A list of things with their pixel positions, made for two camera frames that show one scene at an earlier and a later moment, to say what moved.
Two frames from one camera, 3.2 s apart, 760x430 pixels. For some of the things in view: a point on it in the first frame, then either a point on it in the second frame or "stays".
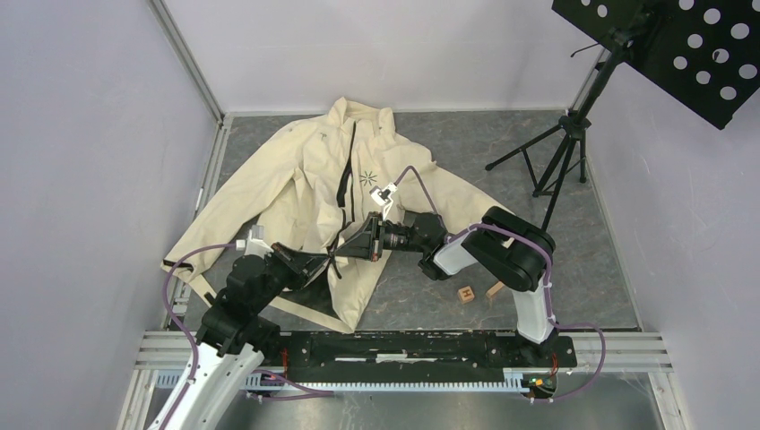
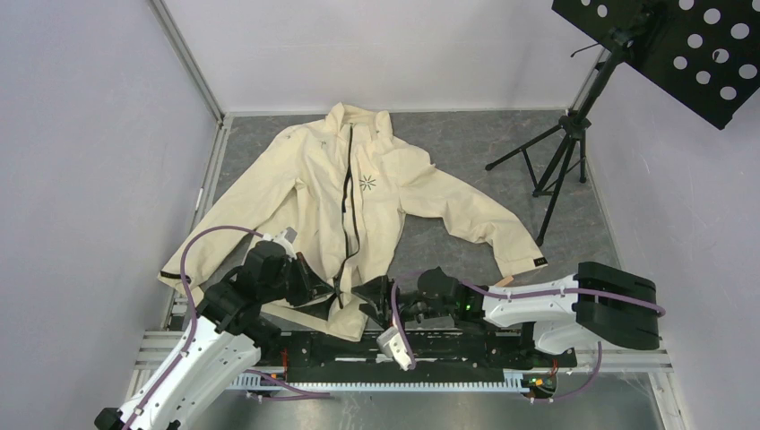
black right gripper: (365, 244) to (372, 292)
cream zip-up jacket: (311, 185) stays
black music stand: (703, 53) stays
